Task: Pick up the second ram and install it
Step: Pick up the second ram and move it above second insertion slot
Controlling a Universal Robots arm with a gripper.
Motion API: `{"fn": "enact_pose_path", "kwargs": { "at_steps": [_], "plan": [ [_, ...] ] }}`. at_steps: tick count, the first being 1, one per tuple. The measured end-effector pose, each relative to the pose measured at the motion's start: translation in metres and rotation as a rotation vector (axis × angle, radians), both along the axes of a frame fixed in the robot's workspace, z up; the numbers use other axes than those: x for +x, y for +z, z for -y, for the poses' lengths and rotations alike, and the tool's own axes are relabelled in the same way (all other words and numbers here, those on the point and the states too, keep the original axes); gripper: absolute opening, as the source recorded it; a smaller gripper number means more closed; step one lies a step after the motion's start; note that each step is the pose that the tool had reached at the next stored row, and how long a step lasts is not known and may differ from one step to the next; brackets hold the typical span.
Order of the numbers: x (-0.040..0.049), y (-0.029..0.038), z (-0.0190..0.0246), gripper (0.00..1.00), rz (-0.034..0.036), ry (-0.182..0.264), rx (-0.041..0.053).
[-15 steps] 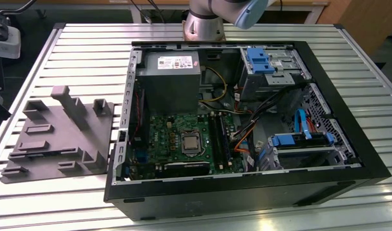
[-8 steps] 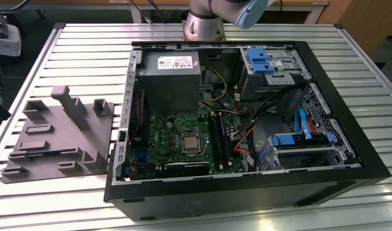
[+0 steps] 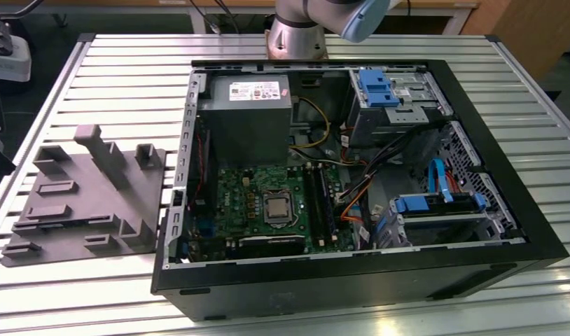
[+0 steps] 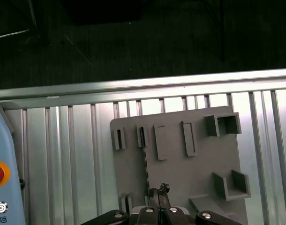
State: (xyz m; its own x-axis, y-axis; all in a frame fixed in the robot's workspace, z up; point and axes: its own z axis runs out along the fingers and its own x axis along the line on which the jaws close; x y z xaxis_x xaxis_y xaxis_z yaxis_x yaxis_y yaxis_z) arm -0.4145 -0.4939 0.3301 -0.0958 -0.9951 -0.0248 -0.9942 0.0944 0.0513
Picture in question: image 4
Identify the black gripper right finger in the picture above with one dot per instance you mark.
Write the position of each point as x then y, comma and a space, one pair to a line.
173, 215

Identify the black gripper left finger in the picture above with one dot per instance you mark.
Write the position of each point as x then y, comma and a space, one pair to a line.
147, 215

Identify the grey parts rack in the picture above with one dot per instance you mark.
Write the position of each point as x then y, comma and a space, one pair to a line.
180, 171

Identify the pale blue teach pendant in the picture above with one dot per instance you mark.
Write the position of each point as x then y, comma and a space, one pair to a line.
7, 164

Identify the thin metal chair leg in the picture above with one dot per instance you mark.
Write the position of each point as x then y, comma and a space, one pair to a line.
14, 34

